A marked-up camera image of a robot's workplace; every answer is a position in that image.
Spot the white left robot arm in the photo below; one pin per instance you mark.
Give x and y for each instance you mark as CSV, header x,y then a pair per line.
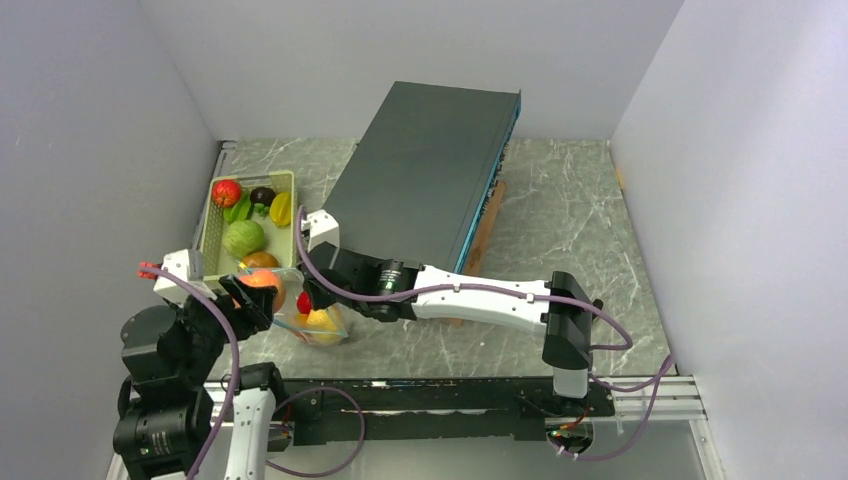
x,y
169,350

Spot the grey network switch box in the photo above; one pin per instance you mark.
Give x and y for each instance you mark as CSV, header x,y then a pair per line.
x,y
416,184

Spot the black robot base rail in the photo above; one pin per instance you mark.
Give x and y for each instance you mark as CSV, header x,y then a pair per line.
x,y
521,408

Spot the dark purple mangosteen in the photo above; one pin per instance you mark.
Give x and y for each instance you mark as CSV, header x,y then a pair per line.
x,y
262,196

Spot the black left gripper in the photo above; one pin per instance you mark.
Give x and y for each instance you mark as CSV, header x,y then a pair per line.
x,y
257,301

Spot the brown kiwi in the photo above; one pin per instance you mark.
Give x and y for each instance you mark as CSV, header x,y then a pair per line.
x,y
259,260

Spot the yellow lemon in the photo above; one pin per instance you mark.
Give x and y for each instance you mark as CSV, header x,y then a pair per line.
x,y
325,327

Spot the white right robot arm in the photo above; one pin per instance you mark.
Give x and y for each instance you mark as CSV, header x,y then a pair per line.
x,y
387,290

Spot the green cabbage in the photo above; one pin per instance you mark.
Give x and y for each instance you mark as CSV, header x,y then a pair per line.
x,y
244,237

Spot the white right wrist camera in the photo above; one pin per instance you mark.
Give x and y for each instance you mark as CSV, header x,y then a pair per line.
x,y
319,227

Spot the clear zip bag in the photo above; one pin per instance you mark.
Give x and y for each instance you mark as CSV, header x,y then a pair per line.
x,y
293,307

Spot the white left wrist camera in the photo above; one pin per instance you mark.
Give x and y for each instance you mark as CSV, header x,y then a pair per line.
x,y
186,265

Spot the red apple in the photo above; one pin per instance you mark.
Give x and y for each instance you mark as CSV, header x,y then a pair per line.
x,y
226,193

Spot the orange peach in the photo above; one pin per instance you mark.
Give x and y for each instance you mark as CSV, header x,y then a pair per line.
x,y
263,278

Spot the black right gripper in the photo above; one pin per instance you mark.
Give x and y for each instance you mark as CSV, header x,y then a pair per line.
x,y
318,299

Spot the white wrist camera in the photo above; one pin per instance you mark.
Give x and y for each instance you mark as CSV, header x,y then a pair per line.
x,y
186,265
319,227

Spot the wooden board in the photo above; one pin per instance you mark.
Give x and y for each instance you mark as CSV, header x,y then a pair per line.
x,y
484,231

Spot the pale green plastic basket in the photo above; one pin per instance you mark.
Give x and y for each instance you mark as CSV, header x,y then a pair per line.
x,y
216,261

